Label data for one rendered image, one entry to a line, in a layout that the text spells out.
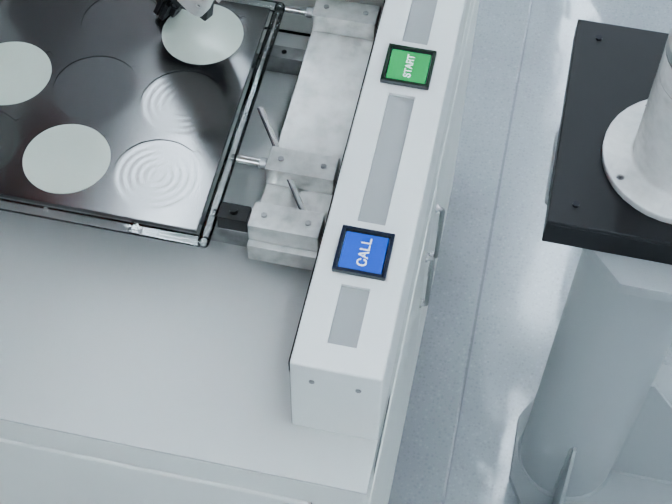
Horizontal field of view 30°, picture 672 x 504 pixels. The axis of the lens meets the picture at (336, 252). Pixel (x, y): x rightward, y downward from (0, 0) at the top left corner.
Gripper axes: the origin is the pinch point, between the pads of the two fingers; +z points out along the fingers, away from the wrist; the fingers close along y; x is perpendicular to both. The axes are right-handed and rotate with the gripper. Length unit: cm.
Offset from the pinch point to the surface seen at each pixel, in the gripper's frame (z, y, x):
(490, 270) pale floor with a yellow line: 72, -64, -47
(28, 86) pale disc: 4.1, 3.8, 19.3
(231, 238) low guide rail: -2.5, -26.1, 17.3
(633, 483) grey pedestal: 51, -104, -26
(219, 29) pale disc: -0.8, -6.6, -1.9
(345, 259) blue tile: -21.7, -36.1, 18.0
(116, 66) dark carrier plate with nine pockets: 1.7, -1.5, 10.4
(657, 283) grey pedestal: -19, -64, -10
